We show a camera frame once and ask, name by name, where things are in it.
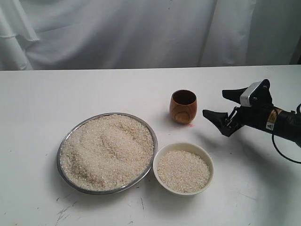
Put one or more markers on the white ceramic bowl of rice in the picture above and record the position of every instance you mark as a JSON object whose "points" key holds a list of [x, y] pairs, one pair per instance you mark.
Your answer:
{"points": [[183, 169]]}

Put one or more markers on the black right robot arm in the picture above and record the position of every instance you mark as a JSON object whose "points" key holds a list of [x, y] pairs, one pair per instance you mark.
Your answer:
{"points": [[284, 124]]}

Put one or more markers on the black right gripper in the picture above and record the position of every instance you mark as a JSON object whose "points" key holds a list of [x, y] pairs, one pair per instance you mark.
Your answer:
{"points": [[255, 117]]}

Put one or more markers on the white backdrop cloth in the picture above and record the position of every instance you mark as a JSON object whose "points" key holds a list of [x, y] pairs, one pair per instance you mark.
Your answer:
{"points": [[112, 34]]}

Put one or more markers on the steel plate of rice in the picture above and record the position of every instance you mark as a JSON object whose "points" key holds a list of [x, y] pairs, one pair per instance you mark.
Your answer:
{"points": [[107, 153]]}

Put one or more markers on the brown wooden cup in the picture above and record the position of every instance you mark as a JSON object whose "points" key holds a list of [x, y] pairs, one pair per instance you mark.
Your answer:
{"points": [[183, 106]]}

